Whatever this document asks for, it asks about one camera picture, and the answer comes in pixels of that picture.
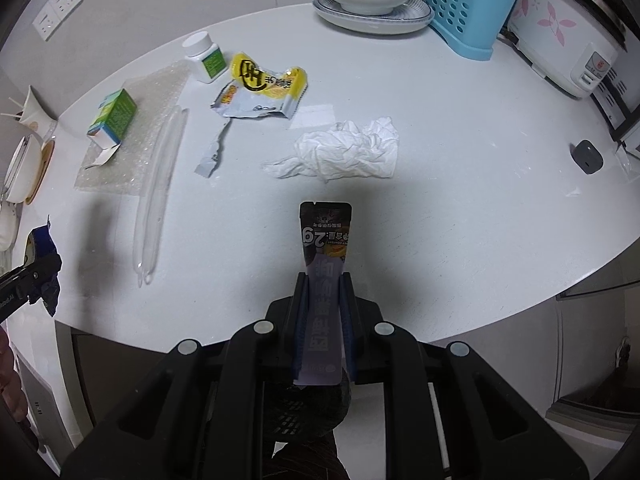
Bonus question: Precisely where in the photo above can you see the grey sachet packet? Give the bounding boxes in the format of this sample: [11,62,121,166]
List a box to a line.
[295,202,352,387]

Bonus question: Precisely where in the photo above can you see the bubble wrap sheet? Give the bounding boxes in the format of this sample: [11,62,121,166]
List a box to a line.
[74,61,191,196]

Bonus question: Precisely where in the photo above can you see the white tissue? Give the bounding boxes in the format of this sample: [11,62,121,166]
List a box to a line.
[262,117,399,182]

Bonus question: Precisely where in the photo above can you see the long clear plastic sleeve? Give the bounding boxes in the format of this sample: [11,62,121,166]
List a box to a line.
[132,105,188,287]

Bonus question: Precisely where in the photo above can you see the green white small carton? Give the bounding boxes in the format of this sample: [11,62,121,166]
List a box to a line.
[87,88,138,168]

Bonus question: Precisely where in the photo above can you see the yellow snack wrapper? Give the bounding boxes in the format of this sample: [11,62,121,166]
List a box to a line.
[210,52,308,119]

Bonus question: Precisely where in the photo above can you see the white pill bottle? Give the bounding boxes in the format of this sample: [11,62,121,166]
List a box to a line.
[182,30,227,84]

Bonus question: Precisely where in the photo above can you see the person's left hand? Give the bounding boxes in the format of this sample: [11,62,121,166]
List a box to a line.
[0,328,28,422]

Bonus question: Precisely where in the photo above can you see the white stacked bowls left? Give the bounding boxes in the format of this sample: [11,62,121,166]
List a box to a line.
[1,134,42,204]

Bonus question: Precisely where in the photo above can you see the wooden coaster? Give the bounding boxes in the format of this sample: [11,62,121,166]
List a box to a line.
[25,139,55,205]

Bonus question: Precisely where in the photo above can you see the torn silver wrapper strip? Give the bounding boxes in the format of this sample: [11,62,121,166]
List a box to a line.
[194,118,231,179]

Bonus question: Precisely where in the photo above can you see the white utensil holder cup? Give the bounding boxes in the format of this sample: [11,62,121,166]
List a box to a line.
[1,86,58,139]

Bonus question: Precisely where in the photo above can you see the small black puck device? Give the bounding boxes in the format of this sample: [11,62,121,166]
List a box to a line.
[570,140,603,174]

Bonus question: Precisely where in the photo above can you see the blue striped plate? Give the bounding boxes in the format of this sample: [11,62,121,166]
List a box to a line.
[311,0,436,36]

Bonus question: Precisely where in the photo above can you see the blue plastic utensil caddy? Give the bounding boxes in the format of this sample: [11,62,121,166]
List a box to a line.
[425,0,516,62]

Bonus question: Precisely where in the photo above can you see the white rice cooker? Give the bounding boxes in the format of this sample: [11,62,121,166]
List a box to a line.
[506,0,626,99]

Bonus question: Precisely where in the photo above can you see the left wall socket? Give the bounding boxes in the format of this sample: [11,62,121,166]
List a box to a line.
[32,4,60,41]

